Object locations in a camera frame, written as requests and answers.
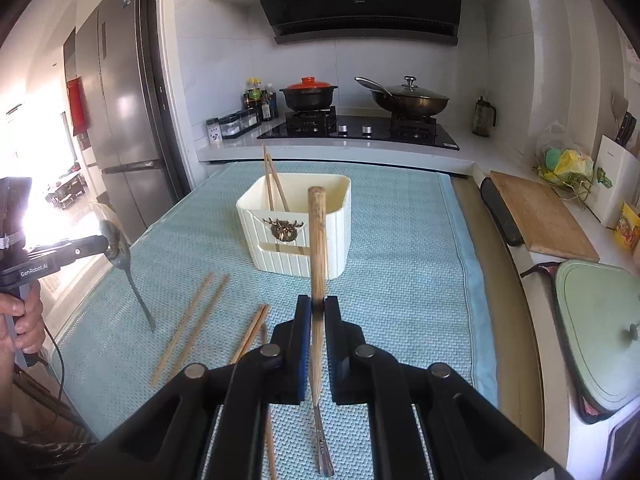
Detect metal fork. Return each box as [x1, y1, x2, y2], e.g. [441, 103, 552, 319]
[312, 405, 336, 479]

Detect dark sauce bottle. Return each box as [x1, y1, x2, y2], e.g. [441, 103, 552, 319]
[261, 83, 278, 122]

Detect black-handled knife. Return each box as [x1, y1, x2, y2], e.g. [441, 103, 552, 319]
[617, 112, 638, 151]

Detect glass wok lid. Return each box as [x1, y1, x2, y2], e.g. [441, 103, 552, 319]
[372, 75, 448, 102]

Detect plastic bag with colourful contents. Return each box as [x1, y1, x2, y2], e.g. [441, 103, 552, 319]
[534, 120, 609, 209]

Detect red wall box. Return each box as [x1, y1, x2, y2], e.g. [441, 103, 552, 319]
[66, 77, 90, 136]

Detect light blue woven mat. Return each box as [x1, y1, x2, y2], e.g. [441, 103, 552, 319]
[47, 161, 498, 480]

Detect black gas stove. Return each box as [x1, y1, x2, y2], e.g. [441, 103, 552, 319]
[256, 109, 461, 151]

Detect wooden cutting board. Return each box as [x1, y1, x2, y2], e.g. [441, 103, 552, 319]
[488, 170, 601, 264]

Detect pale green pot lid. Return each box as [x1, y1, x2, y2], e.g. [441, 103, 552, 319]
[520, 258, 640, 425]

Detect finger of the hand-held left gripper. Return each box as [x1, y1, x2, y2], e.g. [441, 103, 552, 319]
[49, 236, 109, 267]

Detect white knife block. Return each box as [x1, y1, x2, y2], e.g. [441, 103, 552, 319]
[594, 132, 640, 229]

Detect wooden-handled kitchen utensil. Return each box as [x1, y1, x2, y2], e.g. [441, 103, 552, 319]
[307, 186, 328, 408]

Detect black range hood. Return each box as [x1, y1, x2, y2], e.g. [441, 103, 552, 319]
[242, 0, 471, 47]

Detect yellow snack packet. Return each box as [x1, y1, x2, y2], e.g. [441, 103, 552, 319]
[613, 202, 640, 253]

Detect metal spoon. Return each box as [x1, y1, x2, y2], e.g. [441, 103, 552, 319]
[99, 219, 157, 334]

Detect cream ribbed utensil holder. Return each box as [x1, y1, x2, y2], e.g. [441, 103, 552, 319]
[236, 172, 352, 281]

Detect person's left forearm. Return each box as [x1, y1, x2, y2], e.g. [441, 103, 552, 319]
[0, 340, 20, 411]

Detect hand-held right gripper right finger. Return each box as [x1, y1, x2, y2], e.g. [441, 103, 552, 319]
[324, 296, 576, 480]

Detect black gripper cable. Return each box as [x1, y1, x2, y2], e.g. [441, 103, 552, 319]
[20, 322, 69, 441]

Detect yellow-capped sauce bottle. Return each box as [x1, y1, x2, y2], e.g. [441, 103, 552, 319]
[245, 78, 264, 112]

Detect black oblong pad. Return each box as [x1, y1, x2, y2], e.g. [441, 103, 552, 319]
[479, 177, 525, 247]

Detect dark metal wok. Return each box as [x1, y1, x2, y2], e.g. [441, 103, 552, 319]
[354, 76, 450, 117]

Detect silver refrigerator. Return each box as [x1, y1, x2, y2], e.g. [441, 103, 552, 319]
[62, 0, 173, 247]

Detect glass kettle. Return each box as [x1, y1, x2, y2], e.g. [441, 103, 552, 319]
[472, 94, 498, 138]

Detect black clay pot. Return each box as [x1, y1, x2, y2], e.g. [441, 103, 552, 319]
[279, 86, 339, 113]

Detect orange pot lid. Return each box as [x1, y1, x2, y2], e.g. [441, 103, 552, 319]
[285, 77, 332, 94]

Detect steel cleaver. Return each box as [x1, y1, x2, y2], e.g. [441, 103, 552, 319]
[610, 92, 630, 127]

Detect person's left hand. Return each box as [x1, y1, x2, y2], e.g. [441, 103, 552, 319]
[0, 287, 47, 357]

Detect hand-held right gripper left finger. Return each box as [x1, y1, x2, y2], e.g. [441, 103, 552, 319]
[65, 294, 313, 480]

